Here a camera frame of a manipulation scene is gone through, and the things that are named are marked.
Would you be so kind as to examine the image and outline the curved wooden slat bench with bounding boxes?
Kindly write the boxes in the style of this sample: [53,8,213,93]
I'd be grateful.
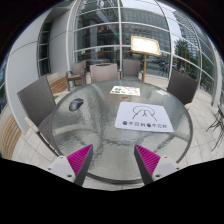
[0,74,69,160]

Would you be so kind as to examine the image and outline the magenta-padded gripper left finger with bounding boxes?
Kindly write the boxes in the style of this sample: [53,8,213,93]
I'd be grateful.
[47,143,94,187]

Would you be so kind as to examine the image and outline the grey wicker chair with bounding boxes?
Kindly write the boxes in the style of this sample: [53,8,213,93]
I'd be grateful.
[121,58,142,81]
[65,60,87,92]
[16,75,64,157]
[89,62,121,84]
[166,69,199,107]

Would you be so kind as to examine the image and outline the black computer mouse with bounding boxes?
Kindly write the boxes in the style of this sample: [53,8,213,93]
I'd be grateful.
[68,97,85,112]

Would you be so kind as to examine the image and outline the gold menu display stand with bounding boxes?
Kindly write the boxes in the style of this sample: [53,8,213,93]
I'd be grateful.
[130,35,162,83]

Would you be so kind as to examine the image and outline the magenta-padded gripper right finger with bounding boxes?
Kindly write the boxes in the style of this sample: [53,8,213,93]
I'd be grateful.
[133,144,181,186]

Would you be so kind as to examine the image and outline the dark metal outdoor furniture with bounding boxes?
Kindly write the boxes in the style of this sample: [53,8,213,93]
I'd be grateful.
[205,103,224,152]

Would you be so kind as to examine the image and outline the laminated picture menu card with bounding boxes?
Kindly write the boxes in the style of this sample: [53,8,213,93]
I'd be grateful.
[109,85,141,97]

